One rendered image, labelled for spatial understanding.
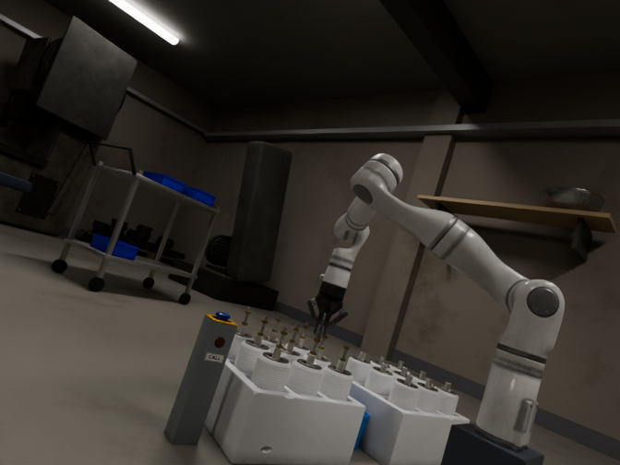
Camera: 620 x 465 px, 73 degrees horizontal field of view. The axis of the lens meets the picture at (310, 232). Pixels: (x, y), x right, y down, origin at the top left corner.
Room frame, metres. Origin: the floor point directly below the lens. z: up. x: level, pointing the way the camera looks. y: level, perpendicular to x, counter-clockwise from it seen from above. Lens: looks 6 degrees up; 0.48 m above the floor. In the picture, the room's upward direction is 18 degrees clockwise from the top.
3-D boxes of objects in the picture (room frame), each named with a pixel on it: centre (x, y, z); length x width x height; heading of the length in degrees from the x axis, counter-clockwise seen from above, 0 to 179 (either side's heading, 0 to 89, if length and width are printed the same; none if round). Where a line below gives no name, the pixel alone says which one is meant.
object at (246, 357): (1.28, 0.04, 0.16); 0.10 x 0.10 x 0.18
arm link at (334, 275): (1.26, -0.12, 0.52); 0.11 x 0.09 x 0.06; 0
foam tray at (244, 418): (1.35, -0.05, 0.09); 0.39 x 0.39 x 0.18; 32
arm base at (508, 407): (0.86, -0.49, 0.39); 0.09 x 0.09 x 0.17; 45
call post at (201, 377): (1.13, 0.15, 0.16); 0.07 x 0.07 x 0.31; 32
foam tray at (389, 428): (1.64, -0.51, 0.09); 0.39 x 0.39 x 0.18; 35
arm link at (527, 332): (0.86, -0.49, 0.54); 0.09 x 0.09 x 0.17; 79
